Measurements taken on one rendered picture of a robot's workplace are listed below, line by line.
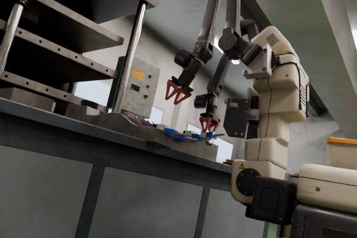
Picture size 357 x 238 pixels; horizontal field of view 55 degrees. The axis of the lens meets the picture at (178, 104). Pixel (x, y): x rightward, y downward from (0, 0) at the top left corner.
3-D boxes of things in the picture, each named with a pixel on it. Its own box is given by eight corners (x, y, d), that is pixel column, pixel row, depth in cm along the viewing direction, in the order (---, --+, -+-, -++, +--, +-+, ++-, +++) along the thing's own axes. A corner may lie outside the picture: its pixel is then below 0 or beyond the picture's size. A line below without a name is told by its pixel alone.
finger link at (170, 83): (158, 94, 144) (170, 75, 143) (167, 99, 150) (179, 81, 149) (168, 102, 140) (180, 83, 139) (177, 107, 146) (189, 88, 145)
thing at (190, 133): (211, 145, 160) (213, 134, 161) (204, 143, 157) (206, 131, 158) (190, 143, 170) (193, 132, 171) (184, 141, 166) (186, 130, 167)
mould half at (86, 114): (183, 152, 154) (188, 128, 157) (154, 142, 132) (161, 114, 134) (98, 137, 178) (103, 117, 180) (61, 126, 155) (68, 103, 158)
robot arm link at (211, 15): (221, -40, 148) (231, -25, 156) (209, -37, 151) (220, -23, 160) (202, 52, 139) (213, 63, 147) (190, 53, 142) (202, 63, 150)
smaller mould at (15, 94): (49, 118, 127) (54, 100, 129) (8, 106, 117) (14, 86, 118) (27, 116, 141) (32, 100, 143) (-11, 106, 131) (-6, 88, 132)
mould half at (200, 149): (215, 162, 177) (220, 137, 179) (181, 153, 159) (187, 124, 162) (151, 153, 212) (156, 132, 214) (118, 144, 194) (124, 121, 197)
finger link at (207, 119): (196, 131, 175) (199, 115, 179) (205, 136, 179) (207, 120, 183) (207, 130, 170) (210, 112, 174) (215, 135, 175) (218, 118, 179)
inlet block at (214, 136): (226, 141, 169) (227, 131, 171) (220, 137, 166) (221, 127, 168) (205, 143, 177) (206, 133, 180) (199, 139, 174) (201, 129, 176)
